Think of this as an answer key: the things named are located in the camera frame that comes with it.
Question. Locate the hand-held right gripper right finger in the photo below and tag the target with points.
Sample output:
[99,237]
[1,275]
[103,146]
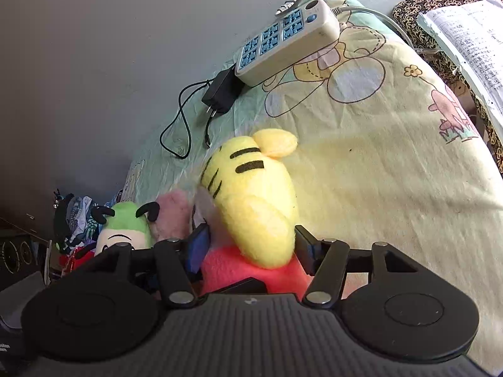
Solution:
[303,251]

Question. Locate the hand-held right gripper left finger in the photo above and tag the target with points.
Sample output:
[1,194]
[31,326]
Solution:
[199,249]

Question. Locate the pink plush bear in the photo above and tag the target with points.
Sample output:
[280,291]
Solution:
[173,214]

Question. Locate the yellow tiger plush toy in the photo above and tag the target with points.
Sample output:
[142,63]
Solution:
[251,204]

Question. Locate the pile of clothes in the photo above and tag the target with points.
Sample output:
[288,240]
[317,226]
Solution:
[78,212]

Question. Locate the green plush toy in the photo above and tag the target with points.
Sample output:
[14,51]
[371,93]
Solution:
[122,227]

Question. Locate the cartoon printed bed sheet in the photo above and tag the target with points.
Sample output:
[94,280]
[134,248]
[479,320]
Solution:
[373,172]

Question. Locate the black charger adapter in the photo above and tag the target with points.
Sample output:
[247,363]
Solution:
[220,90]

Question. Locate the cream power strip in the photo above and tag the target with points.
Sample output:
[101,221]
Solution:
[287,41]

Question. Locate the stack of printed papers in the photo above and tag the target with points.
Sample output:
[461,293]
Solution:
[467,43]

